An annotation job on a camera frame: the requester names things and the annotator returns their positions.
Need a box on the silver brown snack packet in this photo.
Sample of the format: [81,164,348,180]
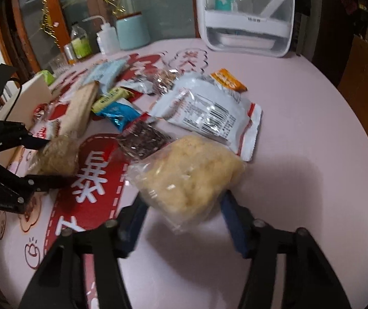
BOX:
[120,75,155,96]

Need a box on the blue foil snack packet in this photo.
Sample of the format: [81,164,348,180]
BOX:
[95,101,141,132]

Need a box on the white snack packet with barcode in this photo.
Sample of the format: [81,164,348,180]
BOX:
[148,72,263,162]

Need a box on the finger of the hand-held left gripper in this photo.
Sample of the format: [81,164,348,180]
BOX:
[0,121,52,152]
[0,159,77,214]

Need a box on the yellow-green snack packet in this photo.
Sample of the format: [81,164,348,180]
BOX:
[91,87,133,113]

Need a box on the clear brown nut snack packet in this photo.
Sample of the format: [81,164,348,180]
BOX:
[150,67,183,96]

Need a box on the cardboard box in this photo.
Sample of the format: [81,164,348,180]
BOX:
[0,76,55,168]

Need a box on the small clear jar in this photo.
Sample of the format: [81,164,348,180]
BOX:
[63,42,77,65]

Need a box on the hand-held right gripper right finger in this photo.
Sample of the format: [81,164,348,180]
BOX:
[220,189,352,309]

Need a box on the white printer machine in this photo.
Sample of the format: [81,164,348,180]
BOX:
[194,0,301,59]

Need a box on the teal round container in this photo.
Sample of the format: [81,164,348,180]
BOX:
[116,12,151,51]

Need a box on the small yellow crispy snack packet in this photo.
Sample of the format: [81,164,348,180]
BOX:
[26,133,80,176]

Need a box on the clear bottle with green label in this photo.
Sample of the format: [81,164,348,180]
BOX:
[71,22,93,59]

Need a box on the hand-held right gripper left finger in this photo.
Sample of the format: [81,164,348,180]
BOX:
[18,195,150,309]

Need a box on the clear drinking glass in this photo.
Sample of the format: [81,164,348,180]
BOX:
[49,56,70,73]

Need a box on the white squeeze bottle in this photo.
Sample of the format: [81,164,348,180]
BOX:
[83,15,121,55]

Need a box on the pink printed tablecloth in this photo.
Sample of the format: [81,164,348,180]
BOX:
[0,37,368,309]

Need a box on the light blue snack packet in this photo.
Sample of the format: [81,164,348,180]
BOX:
[81,58,130,92]

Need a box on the dark seed snack packet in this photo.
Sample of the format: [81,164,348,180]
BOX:
[116,121,173,161]

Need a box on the brown wooden cabinet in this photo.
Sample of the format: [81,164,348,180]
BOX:
[337,35,368,155]

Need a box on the green packet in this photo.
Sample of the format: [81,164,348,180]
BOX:
[39,70,56,86]

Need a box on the orange snack packet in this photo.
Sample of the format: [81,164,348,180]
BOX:
[210,68,248,92]

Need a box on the large yellow crispy snack packet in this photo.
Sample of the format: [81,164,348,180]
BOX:
[126,135,247,233]

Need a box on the long beige cracker packet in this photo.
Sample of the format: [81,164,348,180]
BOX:
[58,82,100,139]

